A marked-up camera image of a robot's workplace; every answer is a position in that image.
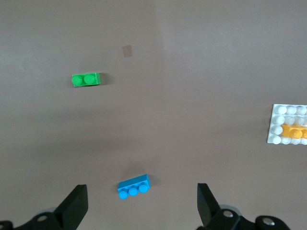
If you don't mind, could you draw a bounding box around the green two-stud toy block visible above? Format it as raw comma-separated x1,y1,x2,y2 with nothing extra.
71,72,102,87

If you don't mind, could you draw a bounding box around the blue three-stud toy block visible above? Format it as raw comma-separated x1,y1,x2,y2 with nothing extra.
117,173,152,199

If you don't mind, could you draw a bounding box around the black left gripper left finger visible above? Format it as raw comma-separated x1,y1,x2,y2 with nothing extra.
0,184,88,230

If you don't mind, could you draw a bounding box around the yellow two-stud toy block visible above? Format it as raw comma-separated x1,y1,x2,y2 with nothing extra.
281,124,307,139

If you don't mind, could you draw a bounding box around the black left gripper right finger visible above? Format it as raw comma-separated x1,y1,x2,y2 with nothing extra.
196,183,291,230

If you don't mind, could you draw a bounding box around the brown tape patch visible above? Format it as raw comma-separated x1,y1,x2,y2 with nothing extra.
122,45,133,58

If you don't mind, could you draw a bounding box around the white studded base plate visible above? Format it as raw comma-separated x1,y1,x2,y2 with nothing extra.
266,103,307,145

